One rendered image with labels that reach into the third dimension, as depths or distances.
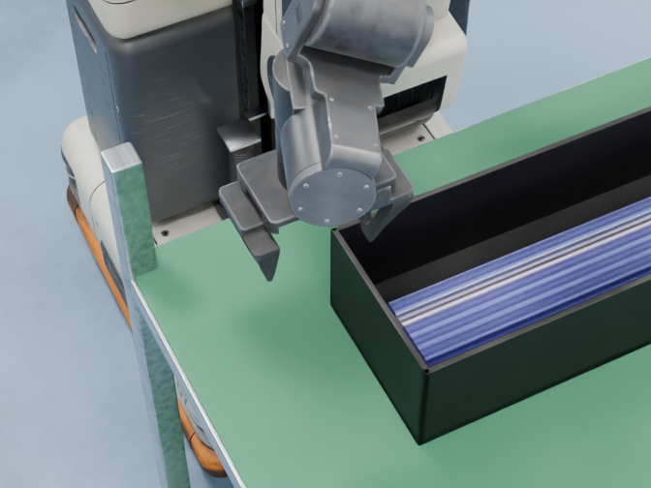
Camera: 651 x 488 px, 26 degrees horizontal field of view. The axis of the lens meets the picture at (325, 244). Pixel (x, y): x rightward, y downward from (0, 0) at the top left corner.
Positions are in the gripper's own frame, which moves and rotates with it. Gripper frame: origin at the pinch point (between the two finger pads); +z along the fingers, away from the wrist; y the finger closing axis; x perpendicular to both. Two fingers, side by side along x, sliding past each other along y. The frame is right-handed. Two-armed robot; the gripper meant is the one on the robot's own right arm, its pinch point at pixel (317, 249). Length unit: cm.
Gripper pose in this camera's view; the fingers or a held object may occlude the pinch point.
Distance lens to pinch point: 110.0
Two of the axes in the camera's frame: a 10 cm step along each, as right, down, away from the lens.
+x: -4.4, -6.9, 5.7
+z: 0.1, 6.3, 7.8
